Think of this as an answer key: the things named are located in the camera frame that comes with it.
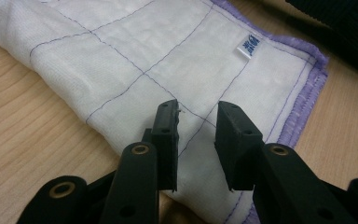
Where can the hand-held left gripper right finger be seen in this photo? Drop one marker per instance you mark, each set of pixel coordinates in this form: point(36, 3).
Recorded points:
point(236, 149)

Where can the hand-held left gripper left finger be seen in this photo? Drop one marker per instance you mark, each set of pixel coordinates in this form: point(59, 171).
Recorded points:
point(166, 155)

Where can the white cloth with purple trim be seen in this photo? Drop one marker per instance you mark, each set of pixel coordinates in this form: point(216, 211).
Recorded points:
point(112, 56)

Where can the black ribbed object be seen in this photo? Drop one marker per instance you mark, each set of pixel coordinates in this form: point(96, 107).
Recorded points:
point(348, 34)

